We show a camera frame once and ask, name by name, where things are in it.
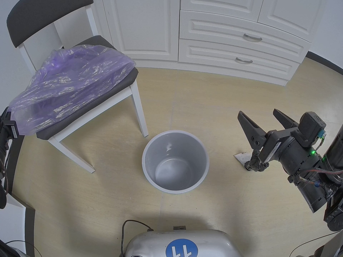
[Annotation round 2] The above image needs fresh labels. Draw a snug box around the black cable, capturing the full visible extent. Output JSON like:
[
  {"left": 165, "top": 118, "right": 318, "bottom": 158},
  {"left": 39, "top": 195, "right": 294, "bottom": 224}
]
[
  {"left": 293, "top": 234, "right": 337, "bottom": 257},
  {"left": 5, "top": 240, "right": 38, "bottom": 257},
  {"left": 121, "top": 220, "right": 154, "bottom": 255}
]

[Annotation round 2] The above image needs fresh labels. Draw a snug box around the white wardrobe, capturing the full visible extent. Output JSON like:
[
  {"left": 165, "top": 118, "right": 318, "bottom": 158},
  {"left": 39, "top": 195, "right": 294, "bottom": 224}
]
[{"left": 91, "top": 0, "right": 331, "bottom": 88}]

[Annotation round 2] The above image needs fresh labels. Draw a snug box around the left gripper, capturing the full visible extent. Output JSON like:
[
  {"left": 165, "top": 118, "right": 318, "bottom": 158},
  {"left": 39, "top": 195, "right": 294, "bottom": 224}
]
[{"left": 0, "top": 118, "right": 19, "bottom": 144}]

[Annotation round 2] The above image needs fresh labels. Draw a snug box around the white trash bin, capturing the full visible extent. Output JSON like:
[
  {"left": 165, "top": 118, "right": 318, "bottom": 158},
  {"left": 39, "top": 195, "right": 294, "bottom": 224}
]
[{"left": 142, "top": 130, "right": 210, "bottom": 195}]

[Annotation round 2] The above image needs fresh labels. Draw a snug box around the white chair with grey seat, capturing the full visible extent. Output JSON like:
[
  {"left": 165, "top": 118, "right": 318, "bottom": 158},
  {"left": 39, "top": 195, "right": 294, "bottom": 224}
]
[{"left": 7, "top": 0, "right": 149, "bottom": 174}]

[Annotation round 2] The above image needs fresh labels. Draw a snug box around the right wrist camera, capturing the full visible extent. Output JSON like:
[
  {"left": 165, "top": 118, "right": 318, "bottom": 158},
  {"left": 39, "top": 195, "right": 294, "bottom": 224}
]
[{"left": 295, "top": 111, "right": 327, "bottom": 147}]

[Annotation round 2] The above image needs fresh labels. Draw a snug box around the white paper scrap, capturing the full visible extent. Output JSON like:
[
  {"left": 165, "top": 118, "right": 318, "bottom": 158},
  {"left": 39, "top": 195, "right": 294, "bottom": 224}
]
[{"left": 233, "top": 152, "right": 253, "bottom": 168}]

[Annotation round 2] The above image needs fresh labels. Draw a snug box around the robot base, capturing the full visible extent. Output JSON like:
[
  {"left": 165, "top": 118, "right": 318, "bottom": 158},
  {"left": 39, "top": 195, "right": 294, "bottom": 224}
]
[{"left": 126, "top": 225, "right": 242, "bottom": 257}]

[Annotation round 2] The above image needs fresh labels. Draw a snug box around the black plastic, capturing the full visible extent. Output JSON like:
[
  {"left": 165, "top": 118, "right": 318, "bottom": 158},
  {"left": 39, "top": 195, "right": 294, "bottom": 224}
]
[{"left": 244, "top": 149, "right": 270, "bottom": 173}]

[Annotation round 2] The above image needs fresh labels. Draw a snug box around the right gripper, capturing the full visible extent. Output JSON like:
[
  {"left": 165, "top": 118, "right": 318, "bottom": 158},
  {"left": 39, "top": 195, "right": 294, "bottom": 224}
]
[{"left": 238, "top": 109, "right": 322, "bottom": 176}]

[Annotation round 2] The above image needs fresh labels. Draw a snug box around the purple plastic bag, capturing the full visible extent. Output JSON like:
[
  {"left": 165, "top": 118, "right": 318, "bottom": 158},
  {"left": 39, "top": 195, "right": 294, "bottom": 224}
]
[{"left": 8, "top": 44, "right": 136, "bottom": 136}]

